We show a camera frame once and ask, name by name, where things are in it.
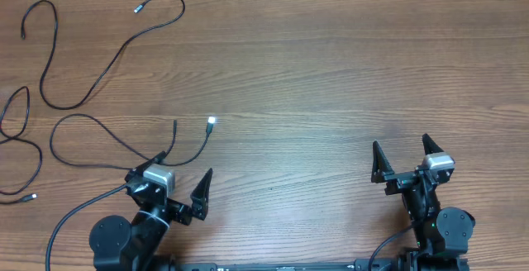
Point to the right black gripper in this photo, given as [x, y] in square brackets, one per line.
[399, 181]

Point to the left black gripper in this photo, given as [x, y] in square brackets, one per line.
[183, 215]

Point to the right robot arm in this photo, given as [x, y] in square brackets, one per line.
[442, 234]

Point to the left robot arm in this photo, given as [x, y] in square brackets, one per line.
[119, 244]

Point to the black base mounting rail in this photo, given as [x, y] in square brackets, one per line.
[357, 265]

